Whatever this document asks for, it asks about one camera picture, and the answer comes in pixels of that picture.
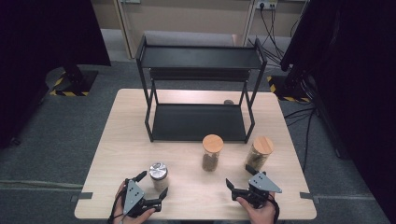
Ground dark curtain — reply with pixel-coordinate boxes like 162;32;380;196
279;0;396;224
0;0;112;150

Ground black floor cable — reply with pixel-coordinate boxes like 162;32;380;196
283;105;316;173

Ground wooden-lid glass jar green leaves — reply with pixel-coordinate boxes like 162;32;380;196
244;135;275;172

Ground white-framed beige partition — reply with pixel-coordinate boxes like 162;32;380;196
113;0;260;60

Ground person's right hand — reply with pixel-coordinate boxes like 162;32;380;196
235;193;276;224

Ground black stand base striped tape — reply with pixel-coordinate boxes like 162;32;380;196
49;63;99;98
266;74;313;104

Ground person's left hand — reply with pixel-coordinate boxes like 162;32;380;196
112;182;156;224

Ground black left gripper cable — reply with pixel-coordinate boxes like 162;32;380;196
106;186;127;224

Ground metal-lid glass jar white powder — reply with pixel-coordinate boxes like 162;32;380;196
148;161;170;192

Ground black wall cable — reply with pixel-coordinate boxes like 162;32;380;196
259;3;286;63

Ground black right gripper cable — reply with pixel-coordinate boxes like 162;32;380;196
267;192;281;224

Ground grey table bracket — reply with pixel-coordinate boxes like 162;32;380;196
299;191;321;205
70;191;94;203

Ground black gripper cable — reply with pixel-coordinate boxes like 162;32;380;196
267;192;281;224
106;186;127;224

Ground white wall outlet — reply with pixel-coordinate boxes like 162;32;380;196
255;0;278;10

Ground black metal shelf rack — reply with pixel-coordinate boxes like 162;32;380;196
134;35;268;144

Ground wooden-lid glass jar brown spice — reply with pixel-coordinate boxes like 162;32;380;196
201;133;225;173

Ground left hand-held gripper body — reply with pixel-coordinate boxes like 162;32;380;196
122;178;163;218

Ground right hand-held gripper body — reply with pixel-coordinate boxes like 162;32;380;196
231;171;283;209

